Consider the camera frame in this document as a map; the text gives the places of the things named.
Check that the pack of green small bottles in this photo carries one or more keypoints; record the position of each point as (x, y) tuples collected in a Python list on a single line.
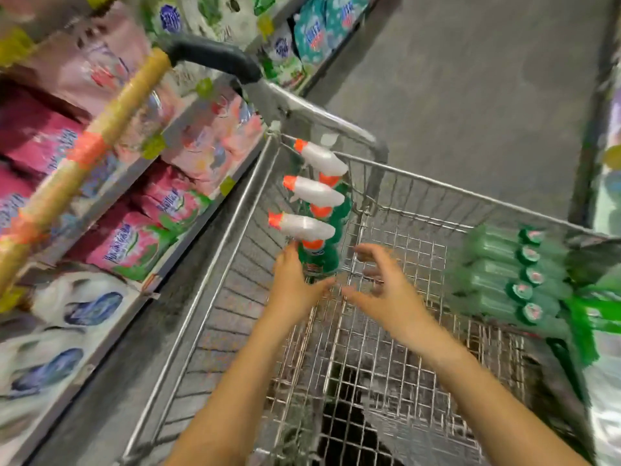
[(505, 276)]

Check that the grey shopping cart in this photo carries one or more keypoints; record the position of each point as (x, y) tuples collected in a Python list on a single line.
[(427, 237)]

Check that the person's left hand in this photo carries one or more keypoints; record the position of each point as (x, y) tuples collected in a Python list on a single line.
[(296, 291)]

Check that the person's left forearm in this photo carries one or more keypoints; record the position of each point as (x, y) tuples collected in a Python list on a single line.
[(238, 403)]

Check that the store shelving with refill pouches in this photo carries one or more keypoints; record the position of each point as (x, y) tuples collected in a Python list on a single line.
[(58, 242)]

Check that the row of teal blue pouches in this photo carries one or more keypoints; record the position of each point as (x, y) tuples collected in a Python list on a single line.
[(325, 19)]

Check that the stack of pink detergent pouches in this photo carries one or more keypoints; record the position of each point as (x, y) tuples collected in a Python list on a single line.
[(126, 247)]

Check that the person's right forearm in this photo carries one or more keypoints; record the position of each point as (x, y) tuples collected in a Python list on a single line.
[(495, 403)]

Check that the stack of white blue pouches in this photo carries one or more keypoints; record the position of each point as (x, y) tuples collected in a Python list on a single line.
[(68, 310)]

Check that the row of green white pouches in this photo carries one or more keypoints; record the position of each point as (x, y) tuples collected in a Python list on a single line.
[(233, 19)]

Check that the person's right hand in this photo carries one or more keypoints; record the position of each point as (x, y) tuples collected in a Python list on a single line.
[(398, 305)]

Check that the large green white cleaner pouch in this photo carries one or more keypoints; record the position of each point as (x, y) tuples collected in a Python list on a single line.
[(597, 262), (602, 364)]

